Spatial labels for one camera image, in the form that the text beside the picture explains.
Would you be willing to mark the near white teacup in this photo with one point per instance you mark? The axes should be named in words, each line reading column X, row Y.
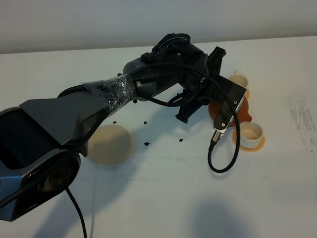
column 250, row 130

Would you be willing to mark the orange cup coaster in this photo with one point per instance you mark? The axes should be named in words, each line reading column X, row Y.
column 251, row 145
column 247, row 93

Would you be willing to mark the beige round teapot coaster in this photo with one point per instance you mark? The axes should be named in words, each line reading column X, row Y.
column 110, row 145

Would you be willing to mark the near orange cup coaster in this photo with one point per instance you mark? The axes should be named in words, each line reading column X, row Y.
column 251, row 145

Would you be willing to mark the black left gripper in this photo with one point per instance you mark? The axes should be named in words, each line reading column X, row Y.
column 175, row 60

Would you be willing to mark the brown clay teapot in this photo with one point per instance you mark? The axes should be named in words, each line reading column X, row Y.
column 243, row 114

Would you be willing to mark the far orange cup coaster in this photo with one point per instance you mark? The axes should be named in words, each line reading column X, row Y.
column 247, row 93

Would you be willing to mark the white teacup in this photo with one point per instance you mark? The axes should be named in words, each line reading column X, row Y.
column 250, row 130
column 239, row 79

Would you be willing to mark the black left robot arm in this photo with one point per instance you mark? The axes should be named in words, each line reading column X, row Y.
column 41, row 140

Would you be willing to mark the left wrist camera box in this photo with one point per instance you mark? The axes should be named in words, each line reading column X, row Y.
column 233, row 96

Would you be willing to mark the far white teacup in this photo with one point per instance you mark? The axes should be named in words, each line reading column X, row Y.
column 239, row 79

